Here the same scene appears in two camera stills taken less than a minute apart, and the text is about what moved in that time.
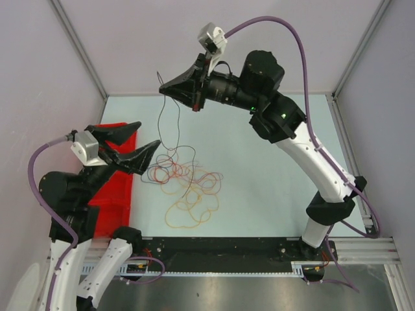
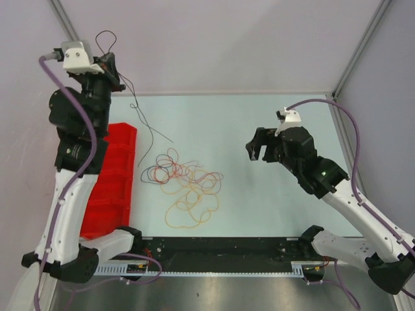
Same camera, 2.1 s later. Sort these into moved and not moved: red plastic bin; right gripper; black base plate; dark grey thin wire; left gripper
Moved: right gripper; dark grey thin wire; left gripper
Not moved: black base plate; red plastic bin
